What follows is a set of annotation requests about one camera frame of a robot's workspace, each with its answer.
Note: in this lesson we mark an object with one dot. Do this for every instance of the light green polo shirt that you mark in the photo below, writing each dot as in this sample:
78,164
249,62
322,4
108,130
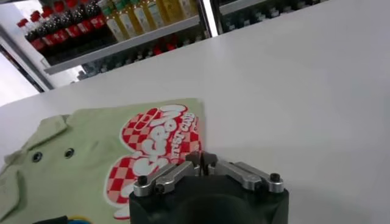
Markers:
76,170

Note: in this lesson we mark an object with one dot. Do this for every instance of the yellow tea bottle green label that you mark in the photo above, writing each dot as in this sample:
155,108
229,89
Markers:
140,18
154,13
128,24
186,6
115,29
170,9

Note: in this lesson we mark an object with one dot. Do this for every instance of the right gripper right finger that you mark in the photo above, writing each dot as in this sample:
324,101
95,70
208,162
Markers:
243,175

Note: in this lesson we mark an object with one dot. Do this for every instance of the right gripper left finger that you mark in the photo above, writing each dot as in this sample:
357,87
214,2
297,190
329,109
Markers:
170,175

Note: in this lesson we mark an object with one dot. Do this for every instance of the red-cap cola bottle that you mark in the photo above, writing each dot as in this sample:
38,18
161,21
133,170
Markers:
49,39
61,35
86,26
98,22
38,44
74,31

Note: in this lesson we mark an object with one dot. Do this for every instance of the grey metal shelf unit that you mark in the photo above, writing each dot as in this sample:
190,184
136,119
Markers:
237,6
122,45

